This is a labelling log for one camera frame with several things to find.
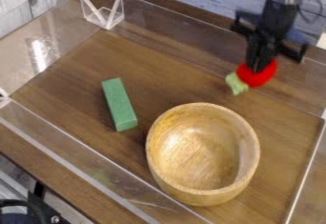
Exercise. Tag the green rectangular block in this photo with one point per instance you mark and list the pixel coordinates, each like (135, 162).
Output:
(119, 104)

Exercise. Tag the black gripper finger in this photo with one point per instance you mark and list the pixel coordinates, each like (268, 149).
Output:
(254, 53)
(267, 52)

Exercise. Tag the black clamp with cable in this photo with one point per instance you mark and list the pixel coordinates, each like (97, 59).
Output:
(24, 208)

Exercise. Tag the clear acrylic corner bracket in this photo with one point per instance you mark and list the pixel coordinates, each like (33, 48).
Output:
(103, 17)

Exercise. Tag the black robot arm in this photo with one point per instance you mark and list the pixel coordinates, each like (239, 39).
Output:
(270, 33)

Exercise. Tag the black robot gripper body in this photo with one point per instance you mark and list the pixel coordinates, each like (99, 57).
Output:
(272, 27)

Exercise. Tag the wooden bowl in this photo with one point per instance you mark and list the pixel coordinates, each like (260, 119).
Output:
(202, 153)

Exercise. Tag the red plush strawberry toy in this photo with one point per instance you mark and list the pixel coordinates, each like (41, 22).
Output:
(243, 78)

